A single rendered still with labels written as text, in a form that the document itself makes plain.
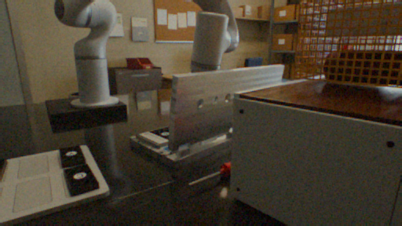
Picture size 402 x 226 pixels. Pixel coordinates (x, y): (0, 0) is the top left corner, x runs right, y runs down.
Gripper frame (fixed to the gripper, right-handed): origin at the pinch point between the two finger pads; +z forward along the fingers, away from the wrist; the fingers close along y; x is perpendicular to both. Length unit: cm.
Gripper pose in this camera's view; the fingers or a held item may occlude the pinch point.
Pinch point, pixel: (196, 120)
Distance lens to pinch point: 77.9
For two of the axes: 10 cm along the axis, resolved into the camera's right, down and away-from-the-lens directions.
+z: -1.5, 9.0, 4.0
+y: -7.1, 1.9, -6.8
